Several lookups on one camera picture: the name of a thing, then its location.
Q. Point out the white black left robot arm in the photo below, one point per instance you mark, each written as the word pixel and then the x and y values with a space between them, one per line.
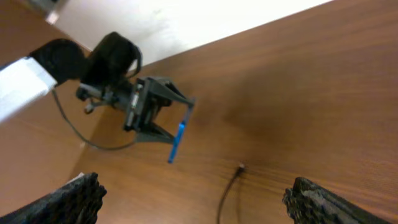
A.
pixel 107 77

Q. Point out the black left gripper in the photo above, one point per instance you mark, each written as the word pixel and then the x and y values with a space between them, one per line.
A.
pixel 140 104

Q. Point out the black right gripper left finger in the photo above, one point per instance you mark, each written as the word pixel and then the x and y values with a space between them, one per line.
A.
pixel 78 201

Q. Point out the blue screen smartphone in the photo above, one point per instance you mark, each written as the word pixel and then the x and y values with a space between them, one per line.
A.
pixel 178 137

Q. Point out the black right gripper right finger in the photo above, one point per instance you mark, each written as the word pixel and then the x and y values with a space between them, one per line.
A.
pixel 308 202

